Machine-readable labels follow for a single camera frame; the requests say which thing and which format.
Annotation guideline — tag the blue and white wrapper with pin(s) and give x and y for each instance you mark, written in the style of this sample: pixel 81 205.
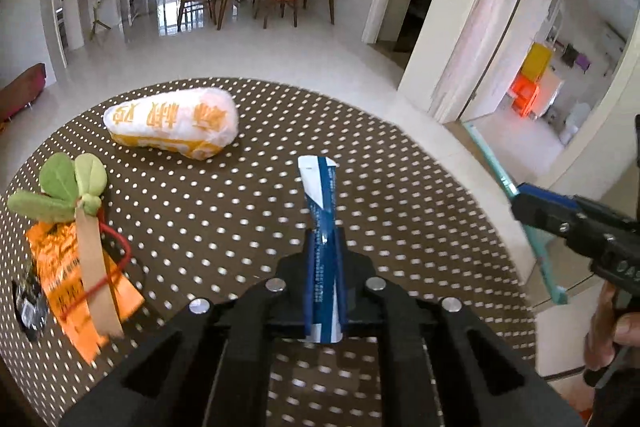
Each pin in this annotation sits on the blue and white wrapper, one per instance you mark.
pixel 320 187

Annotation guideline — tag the orange carrot-shaped pouch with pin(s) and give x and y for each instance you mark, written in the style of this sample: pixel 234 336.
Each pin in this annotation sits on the orange carrot-shaped pouch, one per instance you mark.
pixel 60 187

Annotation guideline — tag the person's right hand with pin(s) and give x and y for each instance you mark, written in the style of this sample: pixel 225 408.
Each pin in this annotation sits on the person's right hand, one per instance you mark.
pixel 602 337

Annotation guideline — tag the white door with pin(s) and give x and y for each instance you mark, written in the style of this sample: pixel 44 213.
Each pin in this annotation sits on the white door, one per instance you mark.
pixel 480 52

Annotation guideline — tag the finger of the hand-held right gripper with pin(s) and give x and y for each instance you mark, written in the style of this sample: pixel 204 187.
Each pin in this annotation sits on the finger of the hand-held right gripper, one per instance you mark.
pixel 540 214
pixel 545 193

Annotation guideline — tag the yellow box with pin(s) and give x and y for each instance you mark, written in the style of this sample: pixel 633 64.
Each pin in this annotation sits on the yellow box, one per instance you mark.
pixel 535 62

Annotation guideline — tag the black rod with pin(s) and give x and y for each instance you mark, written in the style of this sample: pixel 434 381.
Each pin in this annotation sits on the black rod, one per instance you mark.
pixel 492 52

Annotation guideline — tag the black shiny packet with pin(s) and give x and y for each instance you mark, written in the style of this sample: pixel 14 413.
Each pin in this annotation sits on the black shiny packet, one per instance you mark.
pixel 30 307

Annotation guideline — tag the orange packet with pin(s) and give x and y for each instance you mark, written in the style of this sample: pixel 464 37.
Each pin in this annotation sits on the orange packet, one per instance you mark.
pixel 55 267

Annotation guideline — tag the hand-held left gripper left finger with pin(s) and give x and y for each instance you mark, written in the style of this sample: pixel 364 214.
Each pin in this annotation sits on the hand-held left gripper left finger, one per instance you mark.
pixel 295 287

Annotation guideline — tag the brown ottoman bench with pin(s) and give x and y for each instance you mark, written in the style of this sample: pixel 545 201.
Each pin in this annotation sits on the brown ottoman bench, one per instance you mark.
pixel 20 92

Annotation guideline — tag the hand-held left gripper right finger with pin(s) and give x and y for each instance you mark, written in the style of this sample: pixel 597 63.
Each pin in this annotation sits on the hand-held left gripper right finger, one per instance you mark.
pixel 357 292

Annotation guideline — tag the orange plastic stool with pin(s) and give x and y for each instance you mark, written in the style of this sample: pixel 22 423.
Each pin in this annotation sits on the orange plastic stool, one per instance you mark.
pixel 524 97

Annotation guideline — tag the white appliance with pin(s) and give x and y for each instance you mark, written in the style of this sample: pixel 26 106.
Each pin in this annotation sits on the white appliance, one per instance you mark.
pixel 552 87

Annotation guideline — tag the white and yellow snack packet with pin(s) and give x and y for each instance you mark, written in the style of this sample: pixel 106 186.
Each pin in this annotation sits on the white and yellow snack packet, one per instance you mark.
pixel 170 119

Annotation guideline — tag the white low cabinet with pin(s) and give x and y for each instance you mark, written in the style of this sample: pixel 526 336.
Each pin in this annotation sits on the white low cabinet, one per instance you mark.
pixel 396 14

